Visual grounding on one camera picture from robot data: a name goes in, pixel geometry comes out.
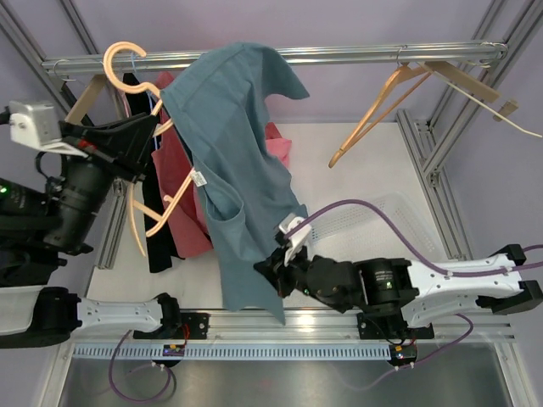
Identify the pale flat wooden hanger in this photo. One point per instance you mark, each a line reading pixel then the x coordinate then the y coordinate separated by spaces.
pixel 473 89

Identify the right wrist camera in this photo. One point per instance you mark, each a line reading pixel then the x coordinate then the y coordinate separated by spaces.
pixel 295 232

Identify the white plastic basket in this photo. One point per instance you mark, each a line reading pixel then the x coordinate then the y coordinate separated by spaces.
pixel 353 232

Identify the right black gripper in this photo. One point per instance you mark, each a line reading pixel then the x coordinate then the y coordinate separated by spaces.
pixel 276 270

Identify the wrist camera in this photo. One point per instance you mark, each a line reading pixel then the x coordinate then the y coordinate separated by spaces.
pixel 295 232
pixel 35 125

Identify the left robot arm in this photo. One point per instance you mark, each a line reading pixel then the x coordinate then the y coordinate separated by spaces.
pixel 39 230

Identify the front aluminium rail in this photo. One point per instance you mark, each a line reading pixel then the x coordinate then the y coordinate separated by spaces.
pixel 305 325

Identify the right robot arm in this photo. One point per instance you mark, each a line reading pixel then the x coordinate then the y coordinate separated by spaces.
pixel 401 296

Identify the left pale wooden hanger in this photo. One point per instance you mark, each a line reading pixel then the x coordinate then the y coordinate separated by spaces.
pixel 90 95

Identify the pink wire hanger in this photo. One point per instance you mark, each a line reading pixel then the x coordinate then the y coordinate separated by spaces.
pixel 121 102

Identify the black garment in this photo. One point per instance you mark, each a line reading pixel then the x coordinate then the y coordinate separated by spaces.
pixel 161 248

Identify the white cable duct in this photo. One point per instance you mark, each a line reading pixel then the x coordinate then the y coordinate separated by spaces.
pixel 232 351

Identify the blue t shirt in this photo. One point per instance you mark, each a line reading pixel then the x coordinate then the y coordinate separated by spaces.
pixel 218 106

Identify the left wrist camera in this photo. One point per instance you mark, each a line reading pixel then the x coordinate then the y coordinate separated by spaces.
pixel 35 125

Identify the light wooden hanger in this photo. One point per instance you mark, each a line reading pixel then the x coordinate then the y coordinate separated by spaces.
pixel 144 127

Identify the orange wooden hanger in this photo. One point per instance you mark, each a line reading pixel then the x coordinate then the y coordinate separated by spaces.
pixel 400 75

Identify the aluminium hanging rail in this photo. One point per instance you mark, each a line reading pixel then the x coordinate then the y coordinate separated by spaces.
pixel 478 52

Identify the light pink t shirt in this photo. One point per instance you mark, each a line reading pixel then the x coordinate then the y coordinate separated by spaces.
pixel 277 145

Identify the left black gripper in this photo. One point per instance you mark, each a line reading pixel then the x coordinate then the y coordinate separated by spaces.
pixel 125 142

